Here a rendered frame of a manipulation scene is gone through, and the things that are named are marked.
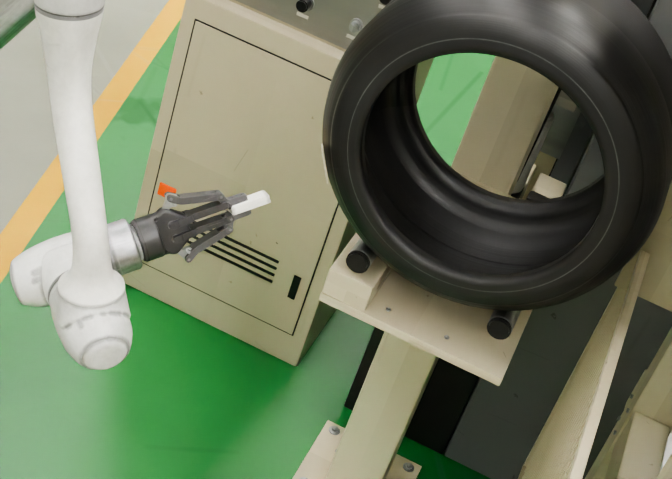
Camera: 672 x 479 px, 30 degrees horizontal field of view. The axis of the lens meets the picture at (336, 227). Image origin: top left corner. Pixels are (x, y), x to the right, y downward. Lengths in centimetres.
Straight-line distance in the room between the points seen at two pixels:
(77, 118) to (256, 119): 120
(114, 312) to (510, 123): 92
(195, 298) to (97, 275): 150
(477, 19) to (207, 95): 123
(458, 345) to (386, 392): 58
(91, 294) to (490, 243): 85
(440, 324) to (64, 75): 89
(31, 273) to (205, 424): 119
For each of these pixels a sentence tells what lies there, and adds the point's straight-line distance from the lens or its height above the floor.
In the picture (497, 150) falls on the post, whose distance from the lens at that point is 250.
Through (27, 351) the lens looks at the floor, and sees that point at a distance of 324.
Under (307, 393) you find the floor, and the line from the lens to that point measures 333.
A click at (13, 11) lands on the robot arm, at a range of 205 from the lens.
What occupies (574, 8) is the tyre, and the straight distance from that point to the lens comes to 201.
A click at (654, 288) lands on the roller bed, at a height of 93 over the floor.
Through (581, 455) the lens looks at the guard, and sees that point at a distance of 193.
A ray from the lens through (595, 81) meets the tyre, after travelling 197.
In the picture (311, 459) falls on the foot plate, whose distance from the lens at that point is 315.
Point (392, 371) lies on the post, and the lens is 284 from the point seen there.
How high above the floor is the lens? 220
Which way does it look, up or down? 34 degrees down
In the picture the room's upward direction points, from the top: 19 degrees clockwise
